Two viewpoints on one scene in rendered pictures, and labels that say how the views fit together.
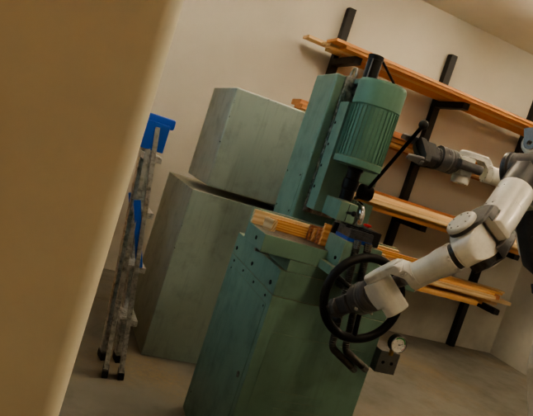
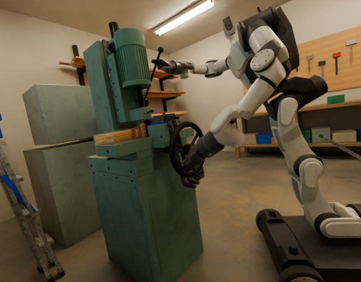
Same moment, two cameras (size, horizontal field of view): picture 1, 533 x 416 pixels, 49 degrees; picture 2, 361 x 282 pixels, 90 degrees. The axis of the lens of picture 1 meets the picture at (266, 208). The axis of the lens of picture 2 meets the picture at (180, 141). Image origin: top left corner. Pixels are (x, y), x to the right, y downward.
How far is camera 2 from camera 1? 101 cm
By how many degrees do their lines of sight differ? 29
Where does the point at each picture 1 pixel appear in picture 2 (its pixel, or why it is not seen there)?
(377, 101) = (132, 41)
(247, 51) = (32, 78)
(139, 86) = not seen: outside the picture
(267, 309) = (139, 187)
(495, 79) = not seen: hidden behind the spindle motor
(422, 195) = not seen: hidden behind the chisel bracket
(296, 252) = (138, 145)
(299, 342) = (163, 192)
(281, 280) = (138, 167)
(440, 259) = (263, 89)
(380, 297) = (230, 137)
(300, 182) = (109, 112)
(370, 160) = (145, 78)
